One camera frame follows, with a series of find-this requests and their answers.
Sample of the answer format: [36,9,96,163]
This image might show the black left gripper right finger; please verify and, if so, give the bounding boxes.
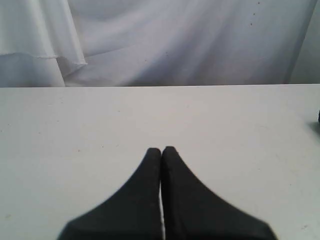
[161,146,277,240]

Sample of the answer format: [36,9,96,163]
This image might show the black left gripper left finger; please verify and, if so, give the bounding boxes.
[58,148,163,240]

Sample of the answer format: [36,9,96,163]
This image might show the white backdrop curtain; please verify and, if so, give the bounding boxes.
[0,0,320,88]

